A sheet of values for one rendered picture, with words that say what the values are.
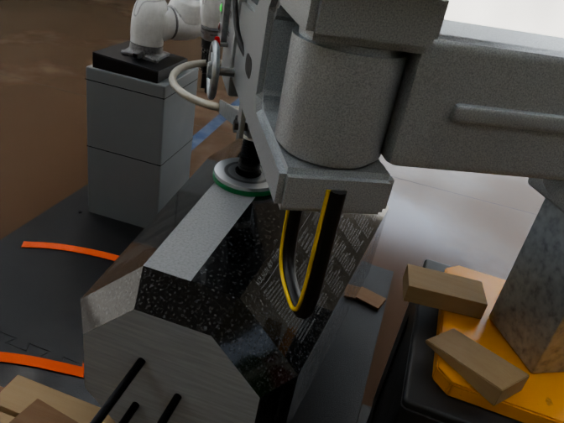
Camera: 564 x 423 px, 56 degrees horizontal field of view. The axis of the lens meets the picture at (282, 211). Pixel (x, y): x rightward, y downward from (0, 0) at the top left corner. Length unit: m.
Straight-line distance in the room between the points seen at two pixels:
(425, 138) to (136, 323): 0.76
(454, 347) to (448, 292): 0.17
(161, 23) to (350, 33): 1.93
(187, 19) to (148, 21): 0.21
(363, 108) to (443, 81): 0.13
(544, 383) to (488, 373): 0.16
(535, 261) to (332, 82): 0.72
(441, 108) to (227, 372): 0.74
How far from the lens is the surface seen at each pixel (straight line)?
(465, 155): 0.95
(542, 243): 1.33
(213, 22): 2.35
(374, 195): 0.91
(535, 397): 1.34
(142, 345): 1.32
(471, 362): 1.28
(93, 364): 1.46
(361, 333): 2.46
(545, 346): 1.34
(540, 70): 0.95
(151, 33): 2.65
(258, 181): 1.65
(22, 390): 1.88
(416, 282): 1.41
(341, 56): 0.81
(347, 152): 0.86
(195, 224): 1.45
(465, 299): 1.43
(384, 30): 0.81
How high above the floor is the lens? 1.61
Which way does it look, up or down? 30 degrees down
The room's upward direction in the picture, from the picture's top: 11 degrees clockwise
